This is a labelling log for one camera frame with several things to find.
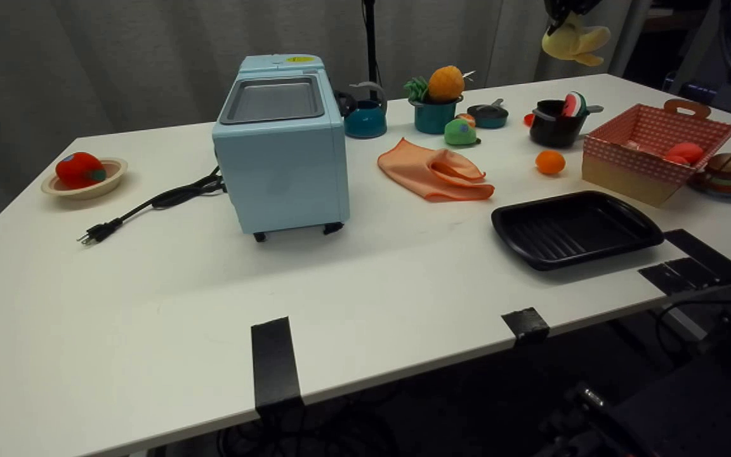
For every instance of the orange folded cloth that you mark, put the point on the orange folded cloth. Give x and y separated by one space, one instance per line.
420 168

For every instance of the black grill tray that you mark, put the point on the black grill tray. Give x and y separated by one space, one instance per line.
568 232

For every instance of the light blue toaster oven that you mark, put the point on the light blue toaster oven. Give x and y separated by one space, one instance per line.
279 168

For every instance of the long black tape strip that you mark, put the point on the long black tape strip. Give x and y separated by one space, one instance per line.
274 364

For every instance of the blue toy kettle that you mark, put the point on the blue toy kettle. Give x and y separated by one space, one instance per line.
367 122

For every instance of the orange pineapple plush toy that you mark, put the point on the orange pineapple plush toy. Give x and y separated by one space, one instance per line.
444 84

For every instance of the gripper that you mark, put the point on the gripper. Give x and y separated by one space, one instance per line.
568 9

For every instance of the red checkered basket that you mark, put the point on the red checkered basket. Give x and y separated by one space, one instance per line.
634 142

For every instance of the small orange fruit plush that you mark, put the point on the small orange fruit plush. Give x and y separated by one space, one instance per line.
549 162

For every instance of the small black tape piece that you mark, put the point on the small black tape piece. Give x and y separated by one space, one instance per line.
526 326

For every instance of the black toy pot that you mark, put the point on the black toy pot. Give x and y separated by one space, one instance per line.
552 127

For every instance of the small orange half plush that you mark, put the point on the small orange half plush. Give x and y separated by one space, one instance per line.
468 121

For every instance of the blue toy pan with lid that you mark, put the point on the blue toy pan with lid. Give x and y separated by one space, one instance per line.
487 115

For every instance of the short black tape patch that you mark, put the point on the short black tape patch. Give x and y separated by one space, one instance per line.
661 277

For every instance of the grey curtain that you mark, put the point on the grey curtain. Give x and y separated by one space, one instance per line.
128 58

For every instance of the black tripod stand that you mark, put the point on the black tripod stand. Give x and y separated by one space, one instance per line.
372 41

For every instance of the red tomato on plate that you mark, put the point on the red tomato on plate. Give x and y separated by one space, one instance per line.
86 190

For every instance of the yellow banana plush toy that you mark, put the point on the yellow banana plush toy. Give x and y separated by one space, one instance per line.
572 44

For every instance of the watermelon slice plush toy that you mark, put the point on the watermelon slice plush toy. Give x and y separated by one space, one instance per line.
575 104

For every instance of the red tomato plush toy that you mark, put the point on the red tomato plush toy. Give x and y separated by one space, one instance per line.
77 168

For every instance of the green plush fruit toy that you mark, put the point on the green plush fruit toy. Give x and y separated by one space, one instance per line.
460 133

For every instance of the blue toy pot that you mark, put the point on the blue toy pot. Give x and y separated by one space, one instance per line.
433 117

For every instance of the wide black tape strip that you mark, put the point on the wide black tape strip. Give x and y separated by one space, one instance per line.
703 255

